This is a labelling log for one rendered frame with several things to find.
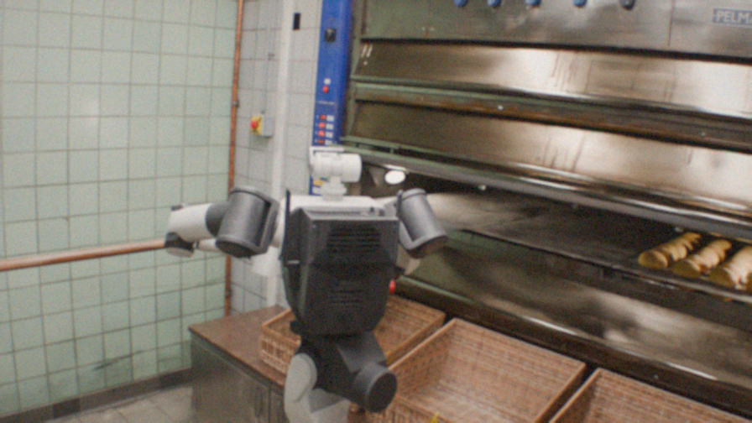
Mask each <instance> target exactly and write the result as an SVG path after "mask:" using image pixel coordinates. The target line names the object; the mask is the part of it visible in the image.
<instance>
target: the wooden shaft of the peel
mask: <svg viewBox="0 0 752 423"><path fill-rule="evenodd" d="M164 243H165V240H164V239H160V240H153V241H147V242H140V243H128V244H121V245H114V246H108V247H101V248H89V249H82V250H76V251H70V252H63V253H51V254H45V255H38V256H31V257H25V258H12V259H6V260H0V273H1V272H7V271H13V270H19V269H30V268H36V267H43V266H49V265H55V264H66V263H72V262H78V261H84V260H90V259H102V258H108V257H114V256H120V255H126V254H132V253H143V252H149V251H155V250H161V249H165V248H164Z"/></svg>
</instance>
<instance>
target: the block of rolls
mask: <svg viewBox="0 0 752 423"><path fill-rule="evenodd" d="M702 246H703V240H702V238H701V236H699V235H697V234H692V233H689V232H688V233H685V234H684V235H683V236H680V237H678V238H674V239H672V240H671V241H670V242H666V243H664V244H662V245H659V246H658V247H656V248H652V249H651V250H650V251H647V252H644V253H642V254H641V255H640V257H639V263H640V265H642V266H644V267H646V268H650V269H664V268H665V267H666V266H667V265H671V264H672V263H673V262H675V263H674V264H673V265H672V266H671V272H672V273H673V274H675V275H677V276H681V277H683V278H688V279H697V278H698V277H699V276H700V274H705V273H706V272H707V271H708V269H711V268H712V267H713V266H714V265H715V264H717V263H718V262H721V261H723V260H724V258H726V257H727V256H728V255H730V254H731V253H732V252H733V248H732V246H731V244H730V243H729V242H727V241H724V240H719V239H718V240H714V241H712V242H710V243H707V244H706V245H705V246H703V247H702ZM691 251H695V252H694V253H691ZM686 254H689V255H688V256H686V257H685V258H684V256H685V255H686ZM679 258H683V259H682V260H679ZM751 270H752V247H750V246H744V247H742V248H741V249H740V250H739V251H738V252H737V253H735V254H733V255H732V257H731V258H729V259H728V260H726V261H724V262H723V263H722V264H720V265H719V266H718V267H716V269H714V270H713V271H712V272H711V273H710V274H709V276H708V280H709V282H710V283H712V284H714V285H719V286H723V287H726V288H735V287H736V286H737V284H738V283H739V282H740V281H741V280H742V278H745V277H746V275H747V274H748V273H750V272H751ZM745 289H746V290H747V291H748V292H749V293H752V278H750V279H749V280H748V281H747V282H746V283H745Z"/></svg>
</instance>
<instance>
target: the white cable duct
mask: <svg viewBox="0 0 752 423"><path fill-rule="evenodd" d="M292 3H293V0H284V9H283V20H282V31H281V42H280V54H279V78H278V91H277V103H276V117H275V130H274V159H273V175H272V191H271V197H273V198H274V199H275V200H277V201H279V194H280V178H281V163H282V148H283V134H284V120H285V95H286V83H287V70H288V59H289V47H290V26H291V14H292ZM275 286H276V266H275V270H274V275H273V276H272V277H268V291H267V307H268V306H274V305H275Z"/></svg>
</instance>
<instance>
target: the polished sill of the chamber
mask: <svg viewBox="0 0 752 423"><path fill-rule="evenodd" d="M446 234H447V236H448V237H449V239H452V240H456V241H458V242H462V243H467V244H471V245H474V246H477V247H480V248H486V249H489V250H493V251H495V252H499V253H504V254H508V255H511V256H514V257H517V258H521V259H526V260H529V261H532V262H536V263H539V264H544V265H547V266H551V267H554V268H557V269H563V270H566V271H569V272H573V273H576V274H581V275H585V276H587V277H591V278H594V279H600V280H603V281H606V282H609V283H613V284H616V285H622V286H624V287H628V288H631V289H634V290H640V291H643V292H646V293H650V294H652V295H658V296H661V297H665V298H668V299H671V300H677V301H680V302H683V303H687V304H690V305H693V306H699V307H702V308H705V309H709V310H711V311H717V312H720V313H723V314H727V315H730V316H736V317H738V318H742V319H745V320H749V321H752V303H751V302H748V301H744V300H739V299H735V298H732V297H728V296H725V295H719V294H716V293H713V292H709V291H706V290H700V289H696V288H693V287H690V286H686V285H680V284H677V283H673V282H670V281H667V280H663V279H657V278H654V277H650V276H647V275H644V274H638V273H635V272H631V271H628V270H624V269H619V268H615V267H612V266H608V265H605V264H599V263H596V262H593V261H589V260H586V259H582V258H576V257H573V256H570V255H566V254H563V253H557V252H553V251H550V250H546V249H543V248H537V247H534V246H530V245H527V244H523V243H518V242H515V241H511V240H508V239H504V238H498V237H495V236H491V235H488V234H485V233H481V232H475V231H472V230H468V229H465V228H464V229H460V230H456V231H450V232H446Z"/></svg>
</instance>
